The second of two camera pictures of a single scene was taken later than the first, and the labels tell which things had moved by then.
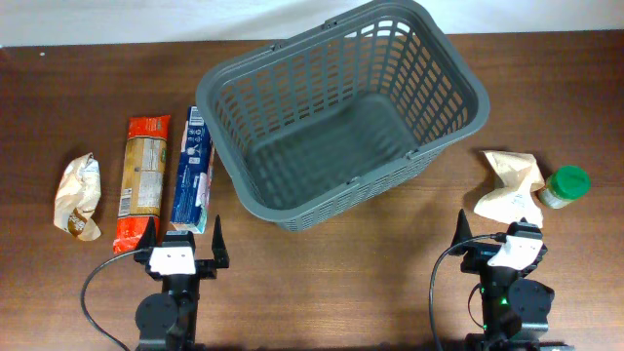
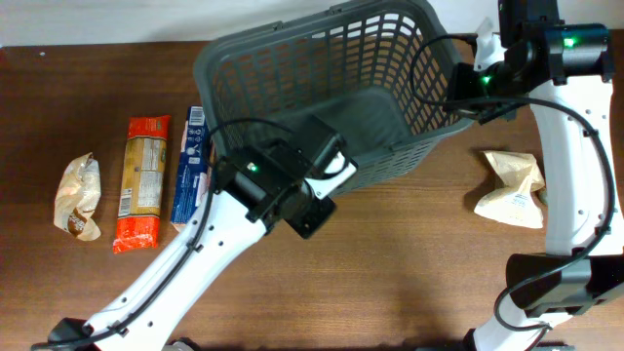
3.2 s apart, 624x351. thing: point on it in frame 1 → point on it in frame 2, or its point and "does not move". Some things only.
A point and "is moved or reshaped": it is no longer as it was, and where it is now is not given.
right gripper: [481, 254] → [470, 110]
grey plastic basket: [313, 118] is moved or reshaped
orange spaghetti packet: [143, 179] does not move
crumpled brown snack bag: [77, 197] does not move
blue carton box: [195, 180] does not move
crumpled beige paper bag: [513, 204] does not move
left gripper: [149, 238] → [311, 225]
